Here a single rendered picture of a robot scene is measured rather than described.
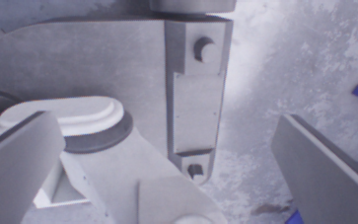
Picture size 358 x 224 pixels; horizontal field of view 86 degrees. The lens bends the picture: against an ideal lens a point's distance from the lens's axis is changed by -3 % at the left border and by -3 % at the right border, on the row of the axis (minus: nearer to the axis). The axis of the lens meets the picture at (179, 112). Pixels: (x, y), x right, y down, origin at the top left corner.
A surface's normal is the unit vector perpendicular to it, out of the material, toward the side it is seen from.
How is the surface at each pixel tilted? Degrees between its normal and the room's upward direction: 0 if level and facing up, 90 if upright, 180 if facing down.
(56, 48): 0
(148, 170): 90
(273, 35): 0
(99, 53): 0
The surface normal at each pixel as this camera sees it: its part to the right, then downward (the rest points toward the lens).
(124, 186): 0.01, -0.86
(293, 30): 0.19, 0.50
